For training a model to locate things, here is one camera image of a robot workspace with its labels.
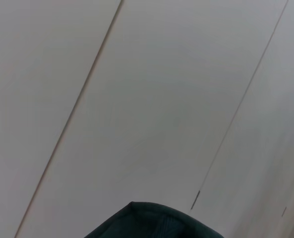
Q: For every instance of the dark teal insulated lunch bag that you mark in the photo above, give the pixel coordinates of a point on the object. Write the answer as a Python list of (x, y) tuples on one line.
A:
[(156, 223)]

